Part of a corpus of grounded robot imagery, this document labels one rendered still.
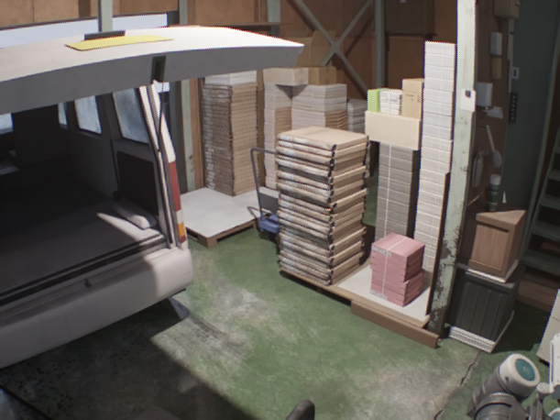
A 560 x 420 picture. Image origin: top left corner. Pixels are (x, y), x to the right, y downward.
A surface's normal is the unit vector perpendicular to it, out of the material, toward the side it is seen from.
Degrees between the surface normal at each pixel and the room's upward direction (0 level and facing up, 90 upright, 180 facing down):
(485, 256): 90
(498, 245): 90
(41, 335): 88
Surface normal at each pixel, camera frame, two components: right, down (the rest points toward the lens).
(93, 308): 0.72, 0.20
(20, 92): 0.65, 0.51
